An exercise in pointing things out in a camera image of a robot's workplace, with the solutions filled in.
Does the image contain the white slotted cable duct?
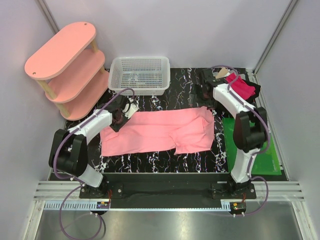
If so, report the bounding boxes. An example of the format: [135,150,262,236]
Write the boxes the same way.
[43,200,110,211]

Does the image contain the light pink t-shirt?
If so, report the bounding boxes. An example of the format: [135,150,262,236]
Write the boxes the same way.
[100,107,215,157]

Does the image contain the black folded t-shirt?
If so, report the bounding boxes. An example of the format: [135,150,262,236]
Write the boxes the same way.
[243,80,261,104]

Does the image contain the green cutting mat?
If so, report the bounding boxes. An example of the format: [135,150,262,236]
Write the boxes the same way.
[222,117,282,176]

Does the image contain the magenta folded t-shirt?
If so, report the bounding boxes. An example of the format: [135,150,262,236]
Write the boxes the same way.
[226,73,246,100]

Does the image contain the white plastic mesh basket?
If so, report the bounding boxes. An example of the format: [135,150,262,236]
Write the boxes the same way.
[108,56,171,96]

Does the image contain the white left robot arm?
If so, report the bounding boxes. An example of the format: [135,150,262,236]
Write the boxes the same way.
[48,95,138,198]

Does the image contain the beige folded cloth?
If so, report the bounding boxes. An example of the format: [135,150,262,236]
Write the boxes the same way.
[215,67,230,79]

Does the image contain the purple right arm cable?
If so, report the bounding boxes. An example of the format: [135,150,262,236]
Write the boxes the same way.
[211,65,272,217]

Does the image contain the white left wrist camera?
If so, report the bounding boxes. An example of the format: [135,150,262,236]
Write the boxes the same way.
[122,98,139,119]

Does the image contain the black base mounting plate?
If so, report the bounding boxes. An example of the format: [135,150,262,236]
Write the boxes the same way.
[79,173,257,211]

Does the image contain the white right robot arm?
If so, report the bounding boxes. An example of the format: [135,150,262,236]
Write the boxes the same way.
[189,68,270,199]

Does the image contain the pink three-tier wooden shelf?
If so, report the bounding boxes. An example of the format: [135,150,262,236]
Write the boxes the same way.
[24,21,109,121]

